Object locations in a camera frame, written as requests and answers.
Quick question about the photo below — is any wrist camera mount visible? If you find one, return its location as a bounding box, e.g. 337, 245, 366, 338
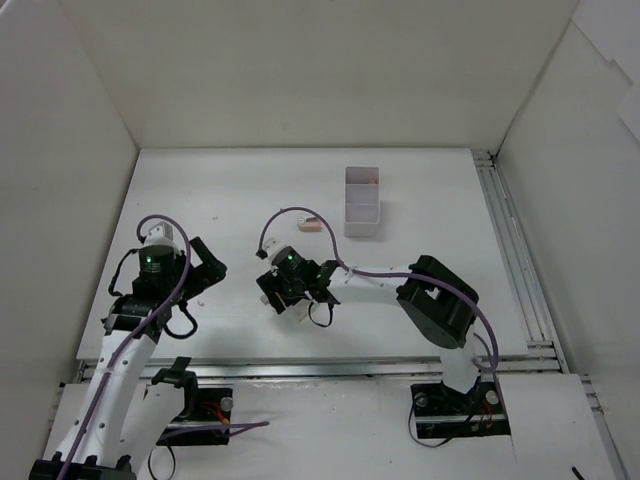
256, 237, 287, 263
143, 221, 179, 252

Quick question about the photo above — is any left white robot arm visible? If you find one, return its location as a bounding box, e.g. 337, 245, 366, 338
29, 237, 227, 479

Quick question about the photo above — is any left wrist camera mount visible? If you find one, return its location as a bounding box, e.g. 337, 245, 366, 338
143, 221, 179, 252

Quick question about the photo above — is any pink correction tape dispenser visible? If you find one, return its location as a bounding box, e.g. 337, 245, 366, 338
296, 216, 323, 233

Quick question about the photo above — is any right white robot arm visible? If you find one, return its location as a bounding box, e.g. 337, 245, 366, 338
256, 246, 499, 412

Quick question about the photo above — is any white compartment organizer box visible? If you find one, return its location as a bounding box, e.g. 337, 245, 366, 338
343, 166, 381, 238

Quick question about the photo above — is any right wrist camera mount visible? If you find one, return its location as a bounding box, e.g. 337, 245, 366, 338
256, 237, 287, 263

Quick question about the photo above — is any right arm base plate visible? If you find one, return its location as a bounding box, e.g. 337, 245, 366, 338
408, 380, 511, 448

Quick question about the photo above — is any aluminium frame rail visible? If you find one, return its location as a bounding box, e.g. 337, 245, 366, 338
78, 149, 621, 479

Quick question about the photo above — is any cream white eraser block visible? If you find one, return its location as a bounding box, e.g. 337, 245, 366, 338
294, 304, 309, 322

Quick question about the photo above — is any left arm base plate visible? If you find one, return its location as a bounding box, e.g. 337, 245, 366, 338
157, 386, 233, 447

